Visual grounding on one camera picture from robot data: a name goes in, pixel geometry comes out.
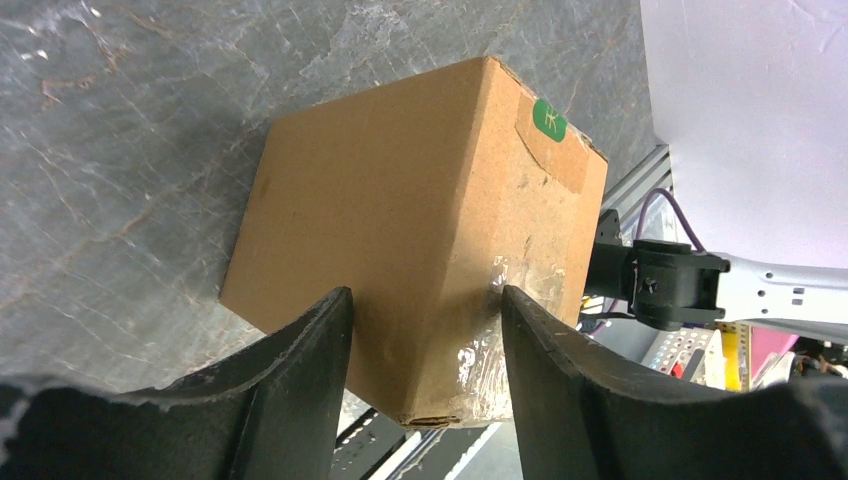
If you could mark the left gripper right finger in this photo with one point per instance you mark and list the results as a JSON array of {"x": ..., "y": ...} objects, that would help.
[{"x": 581, "y": 411}]

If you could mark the white perforated storage basket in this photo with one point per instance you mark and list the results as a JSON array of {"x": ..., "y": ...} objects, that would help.
[{"x": 691, "y": 354}]

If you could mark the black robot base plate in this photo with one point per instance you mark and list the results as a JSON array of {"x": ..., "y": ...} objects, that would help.
[{"x": 375, "y": 447}]

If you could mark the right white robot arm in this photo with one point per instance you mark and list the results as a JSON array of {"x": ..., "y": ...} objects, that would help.
[{"x": 666, "y": 285}]

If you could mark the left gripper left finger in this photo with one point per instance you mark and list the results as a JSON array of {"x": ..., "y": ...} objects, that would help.
[{"x": 269, "y": 411}]

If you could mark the brown cardboard express box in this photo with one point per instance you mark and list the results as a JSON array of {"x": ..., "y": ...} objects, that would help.
[{"x": 426, "y": 197}]

